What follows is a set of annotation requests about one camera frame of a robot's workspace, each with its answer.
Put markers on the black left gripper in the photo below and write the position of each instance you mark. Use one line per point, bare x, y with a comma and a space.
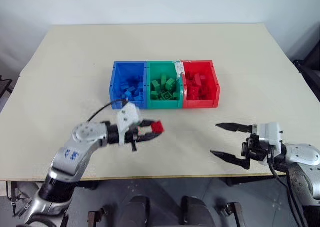
131, 135

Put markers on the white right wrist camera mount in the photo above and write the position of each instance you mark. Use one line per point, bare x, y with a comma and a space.
271, 134

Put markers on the black chair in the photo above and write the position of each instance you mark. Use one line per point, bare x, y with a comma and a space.
311, 69

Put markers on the dark metal frame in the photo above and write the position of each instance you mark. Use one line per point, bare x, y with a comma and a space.
5, 85

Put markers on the blue toy brick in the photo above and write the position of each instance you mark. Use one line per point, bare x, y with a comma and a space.
140, 85
140, 95
123, 87
129, 94

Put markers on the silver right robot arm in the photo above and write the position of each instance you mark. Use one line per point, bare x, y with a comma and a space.
303, 159

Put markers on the brown metal bracket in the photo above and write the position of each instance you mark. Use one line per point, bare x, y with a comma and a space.
232, 213
96, 217

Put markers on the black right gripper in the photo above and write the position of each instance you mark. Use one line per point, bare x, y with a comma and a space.
255, 149

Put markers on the dark table crossbar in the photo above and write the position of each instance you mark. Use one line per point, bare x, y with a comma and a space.
250, 180

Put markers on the dark rounded shape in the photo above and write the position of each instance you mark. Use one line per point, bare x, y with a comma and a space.
196, 212

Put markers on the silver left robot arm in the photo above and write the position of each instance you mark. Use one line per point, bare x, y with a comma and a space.
75, 154

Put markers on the red toy brick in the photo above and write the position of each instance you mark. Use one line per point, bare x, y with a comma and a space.
204, 93
193, 93
204, 77
197, 80
158, 127

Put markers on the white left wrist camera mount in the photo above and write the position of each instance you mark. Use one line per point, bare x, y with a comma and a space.
127, 117

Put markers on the blue plastic bin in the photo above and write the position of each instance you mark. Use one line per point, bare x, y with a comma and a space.
117, 72

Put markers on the green plastic bin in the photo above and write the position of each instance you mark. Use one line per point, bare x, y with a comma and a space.
163, 104

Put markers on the red plastic bin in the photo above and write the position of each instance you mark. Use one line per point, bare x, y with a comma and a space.
200, 104

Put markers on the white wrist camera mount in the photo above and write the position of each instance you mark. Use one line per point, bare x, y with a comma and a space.
127, 117
271, 134

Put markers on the green toy brick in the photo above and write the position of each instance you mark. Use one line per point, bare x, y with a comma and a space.
171, 83
166, 96
155, 84
175, 95
154, 94
164, 80

